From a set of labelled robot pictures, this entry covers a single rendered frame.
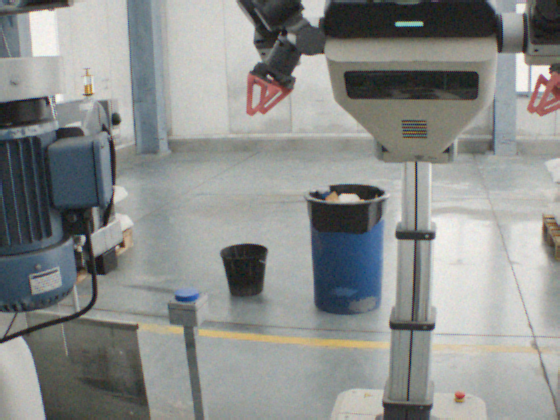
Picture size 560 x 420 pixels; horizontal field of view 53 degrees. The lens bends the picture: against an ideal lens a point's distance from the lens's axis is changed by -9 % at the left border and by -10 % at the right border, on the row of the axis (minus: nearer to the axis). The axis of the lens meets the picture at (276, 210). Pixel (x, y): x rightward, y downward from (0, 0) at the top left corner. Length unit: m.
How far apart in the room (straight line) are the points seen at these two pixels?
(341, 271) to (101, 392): 1.84
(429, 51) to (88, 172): 0.80
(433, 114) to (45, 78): 0.90
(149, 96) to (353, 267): 6.97
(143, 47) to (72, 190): 9.06
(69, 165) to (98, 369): 1.05
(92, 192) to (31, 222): 0.09
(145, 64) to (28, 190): 9.04
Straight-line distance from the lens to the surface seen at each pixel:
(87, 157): 0.78
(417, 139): 1.46
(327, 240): 3.25
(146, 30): 9.80
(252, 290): 3.70
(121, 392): 1.75
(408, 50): 1.32
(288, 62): 1.17
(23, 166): 0.79
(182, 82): 9.80
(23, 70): 0.76
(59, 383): 1.87
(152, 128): 9.82
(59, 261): 0.82
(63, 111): 1.17
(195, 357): 1.53
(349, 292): 3.33
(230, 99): 9.52
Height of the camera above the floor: 1.39
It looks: 14 degrees down
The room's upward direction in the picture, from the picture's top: 3 degrees counter-clockwise
